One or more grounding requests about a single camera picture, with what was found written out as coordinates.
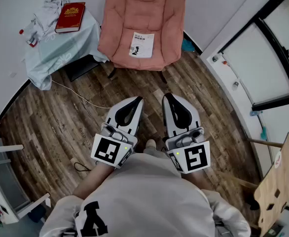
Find black window frame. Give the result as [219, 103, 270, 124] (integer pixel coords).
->
[218, 0, 289, 112]

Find small black object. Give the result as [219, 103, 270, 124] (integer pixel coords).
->
[246, 196, 260, 211]

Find person's white sweatshirt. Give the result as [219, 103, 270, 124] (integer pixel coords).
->
[38, 152, 251, 237]

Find black cable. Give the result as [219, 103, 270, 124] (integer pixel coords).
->
[74, 161, 94, 173]

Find wooden board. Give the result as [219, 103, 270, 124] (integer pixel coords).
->
[253, 132, 289, 236]

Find red hardcover book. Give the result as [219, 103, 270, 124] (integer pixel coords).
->
[54, 1, 86, 34]

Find pink cushioned armchair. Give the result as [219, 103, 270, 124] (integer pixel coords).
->
[97, 0, 187, 84]

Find crumpled white garment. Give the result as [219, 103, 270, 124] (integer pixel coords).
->
[26, 0, 69, 41]

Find person's light jeans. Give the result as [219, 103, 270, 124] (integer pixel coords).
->
[143, 146, 169, 160]

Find person's left forearm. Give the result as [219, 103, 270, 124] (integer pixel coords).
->
[72, 161, 114, 199]

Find pale blue table cloth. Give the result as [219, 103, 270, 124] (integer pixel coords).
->
[23, 0, 109, 91]

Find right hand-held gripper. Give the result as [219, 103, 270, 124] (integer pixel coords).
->
[161, 92, 212, 175]

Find white floor cable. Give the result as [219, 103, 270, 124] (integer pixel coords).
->
[51, 79, 112, 109]

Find wooden stick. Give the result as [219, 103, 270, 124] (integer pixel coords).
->
[247, 137, 284, 148]
[228, 174, 258, 190]

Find red-capped plastic bottle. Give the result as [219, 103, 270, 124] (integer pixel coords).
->
[19, 29, 39, 48]

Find teal cloth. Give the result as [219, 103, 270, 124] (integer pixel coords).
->
[181, 39, 196, 52]

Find person's right forearm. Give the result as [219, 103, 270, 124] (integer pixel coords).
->
[181, 170, 212, 191]

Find white shelf frame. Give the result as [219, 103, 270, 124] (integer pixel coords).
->
[0, 138, 52, 226]

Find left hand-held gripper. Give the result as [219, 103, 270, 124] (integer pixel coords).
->
[90, 95, 145, 170]

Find white paperback book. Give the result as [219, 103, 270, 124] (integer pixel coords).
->
[129, 32, 155, 59]

